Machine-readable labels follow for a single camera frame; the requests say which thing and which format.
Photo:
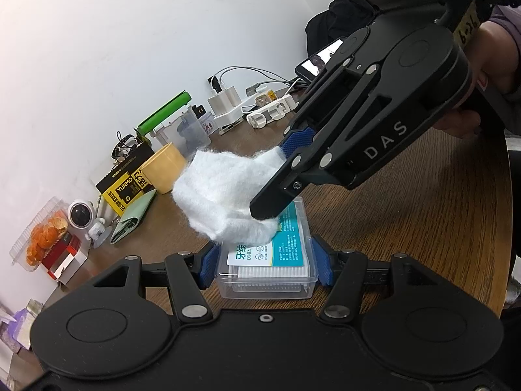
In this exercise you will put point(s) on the clear plastic floss pick container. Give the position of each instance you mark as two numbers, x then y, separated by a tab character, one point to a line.
268	285

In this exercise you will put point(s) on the black and yellow box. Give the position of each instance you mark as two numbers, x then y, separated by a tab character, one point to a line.
122	189

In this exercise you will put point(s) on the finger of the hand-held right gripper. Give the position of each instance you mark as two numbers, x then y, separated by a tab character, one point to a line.
276	195
299	138

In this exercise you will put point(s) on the mint green wallet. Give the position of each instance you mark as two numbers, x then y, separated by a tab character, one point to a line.
132	220

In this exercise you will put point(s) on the white charger block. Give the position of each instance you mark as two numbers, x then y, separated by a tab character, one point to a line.
224	102

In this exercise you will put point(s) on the small white printed card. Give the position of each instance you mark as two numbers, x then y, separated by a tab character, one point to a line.
207	124

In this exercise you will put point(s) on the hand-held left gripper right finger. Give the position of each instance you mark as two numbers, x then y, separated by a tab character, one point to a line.
323	262

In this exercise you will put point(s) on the green oblong case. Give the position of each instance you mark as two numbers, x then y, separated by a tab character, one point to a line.
163	114

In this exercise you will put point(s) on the small yellow plug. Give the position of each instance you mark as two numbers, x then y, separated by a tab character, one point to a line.
266	95

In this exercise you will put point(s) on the black bag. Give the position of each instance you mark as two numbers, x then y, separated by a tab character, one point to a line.
325	32

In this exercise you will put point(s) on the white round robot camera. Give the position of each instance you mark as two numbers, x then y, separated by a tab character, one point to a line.
79	214

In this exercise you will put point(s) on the small black plug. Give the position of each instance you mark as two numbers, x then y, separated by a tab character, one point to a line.
198	111

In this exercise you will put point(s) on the white power strip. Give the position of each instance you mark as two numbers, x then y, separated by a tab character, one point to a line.
230	121

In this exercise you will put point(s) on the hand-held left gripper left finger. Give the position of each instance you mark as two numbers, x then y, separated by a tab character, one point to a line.
209	266

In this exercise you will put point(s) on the person's right hand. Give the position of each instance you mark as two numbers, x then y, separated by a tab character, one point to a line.
494	61

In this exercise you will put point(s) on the black wall socket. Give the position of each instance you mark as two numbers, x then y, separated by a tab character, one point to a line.
214	83

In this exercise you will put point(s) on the yellow cup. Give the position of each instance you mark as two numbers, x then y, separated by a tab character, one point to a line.
163	171

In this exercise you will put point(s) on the clear clamshell of orange slices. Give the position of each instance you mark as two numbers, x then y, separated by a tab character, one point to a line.
40	244

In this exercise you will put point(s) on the white cotton wad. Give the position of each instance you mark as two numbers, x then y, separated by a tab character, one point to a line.
219	187

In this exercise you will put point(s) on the red and white box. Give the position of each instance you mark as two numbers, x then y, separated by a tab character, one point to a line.
61	260

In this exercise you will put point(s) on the purple packet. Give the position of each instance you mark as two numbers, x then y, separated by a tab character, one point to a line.
18	326

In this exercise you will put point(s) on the clear plastic storage box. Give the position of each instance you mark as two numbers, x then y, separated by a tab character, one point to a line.
191	134

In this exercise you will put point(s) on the black smartphone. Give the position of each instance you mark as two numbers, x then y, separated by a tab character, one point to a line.
317	63

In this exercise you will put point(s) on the small white astronaut figurine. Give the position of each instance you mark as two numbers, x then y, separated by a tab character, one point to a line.
97	231

